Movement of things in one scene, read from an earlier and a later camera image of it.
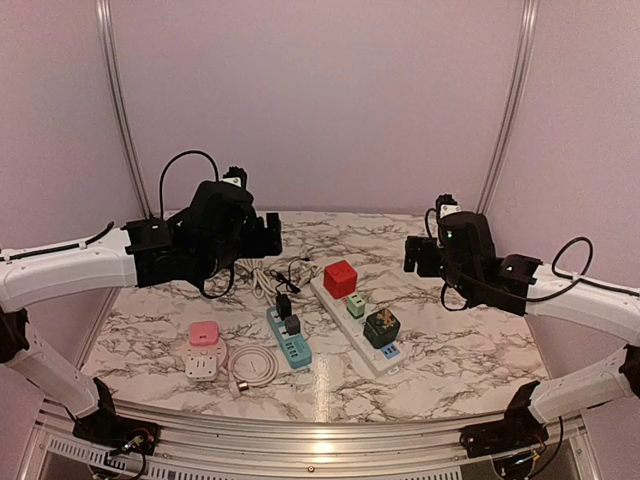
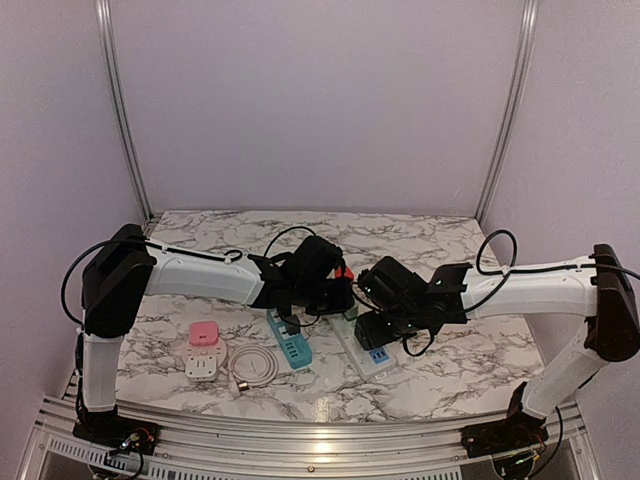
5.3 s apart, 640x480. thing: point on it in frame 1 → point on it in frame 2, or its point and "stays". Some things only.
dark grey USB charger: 292,324 stays
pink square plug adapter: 204,333 stays
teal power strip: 294,346 stays
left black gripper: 257,245 → 342,302
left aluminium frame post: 105,26 stays
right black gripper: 426,267 → 371,333
